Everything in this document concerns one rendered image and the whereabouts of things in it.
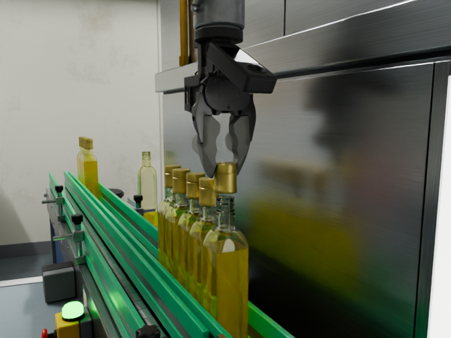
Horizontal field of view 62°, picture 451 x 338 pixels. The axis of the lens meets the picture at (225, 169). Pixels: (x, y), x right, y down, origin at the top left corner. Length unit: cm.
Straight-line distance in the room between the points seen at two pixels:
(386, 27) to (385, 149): 15
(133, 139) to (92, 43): 92
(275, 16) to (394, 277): 48
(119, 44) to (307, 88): 322
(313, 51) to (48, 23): 331
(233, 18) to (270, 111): 19
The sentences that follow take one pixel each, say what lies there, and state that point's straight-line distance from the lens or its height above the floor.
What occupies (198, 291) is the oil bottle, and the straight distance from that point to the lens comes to 65.
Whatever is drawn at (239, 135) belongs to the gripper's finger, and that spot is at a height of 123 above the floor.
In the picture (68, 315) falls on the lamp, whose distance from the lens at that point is 93.
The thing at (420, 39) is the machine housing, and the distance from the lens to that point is 49.
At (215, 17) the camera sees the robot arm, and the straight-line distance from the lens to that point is 56.
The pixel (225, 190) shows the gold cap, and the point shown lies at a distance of 55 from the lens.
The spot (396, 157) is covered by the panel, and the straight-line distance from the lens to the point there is 49.
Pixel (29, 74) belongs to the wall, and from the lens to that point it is 374.
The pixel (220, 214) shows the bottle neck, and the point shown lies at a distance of 57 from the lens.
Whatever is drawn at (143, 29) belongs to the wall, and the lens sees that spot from 378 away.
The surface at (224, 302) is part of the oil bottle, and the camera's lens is 59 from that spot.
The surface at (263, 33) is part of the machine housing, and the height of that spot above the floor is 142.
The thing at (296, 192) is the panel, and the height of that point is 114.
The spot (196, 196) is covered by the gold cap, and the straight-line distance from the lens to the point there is 66.
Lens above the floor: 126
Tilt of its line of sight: 8 degrees down
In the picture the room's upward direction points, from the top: straight up
